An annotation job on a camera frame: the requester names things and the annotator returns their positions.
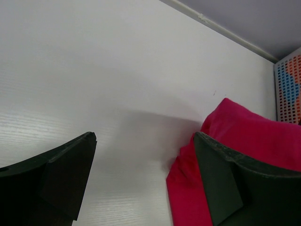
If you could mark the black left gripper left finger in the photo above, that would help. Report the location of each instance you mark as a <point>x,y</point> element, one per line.
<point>47,189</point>

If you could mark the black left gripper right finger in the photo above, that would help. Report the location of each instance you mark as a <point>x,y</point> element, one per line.
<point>242,191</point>

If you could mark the red t shirt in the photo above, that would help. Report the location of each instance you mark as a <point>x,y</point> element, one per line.
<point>271,142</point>

